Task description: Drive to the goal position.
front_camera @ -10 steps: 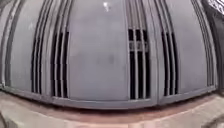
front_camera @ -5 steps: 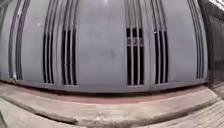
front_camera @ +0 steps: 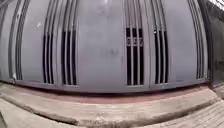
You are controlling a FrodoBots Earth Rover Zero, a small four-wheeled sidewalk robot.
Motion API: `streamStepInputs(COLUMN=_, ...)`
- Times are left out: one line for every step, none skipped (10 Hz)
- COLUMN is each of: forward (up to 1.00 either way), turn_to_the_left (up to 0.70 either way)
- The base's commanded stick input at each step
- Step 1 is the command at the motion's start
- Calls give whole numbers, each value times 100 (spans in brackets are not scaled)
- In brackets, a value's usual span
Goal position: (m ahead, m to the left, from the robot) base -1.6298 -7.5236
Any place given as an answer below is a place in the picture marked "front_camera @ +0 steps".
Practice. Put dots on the dark building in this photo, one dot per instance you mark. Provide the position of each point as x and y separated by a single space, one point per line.
217 40

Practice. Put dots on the grey paved sidewalk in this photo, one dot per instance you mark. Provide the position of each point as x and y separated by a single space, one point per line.
200 118

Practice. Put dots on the grey concrete ramp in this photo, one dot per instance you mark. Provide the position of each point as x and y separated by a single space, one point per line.
110 106

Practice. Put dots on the grey metal gate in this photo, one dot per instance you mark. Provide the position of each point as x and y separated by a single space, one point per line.
100 40

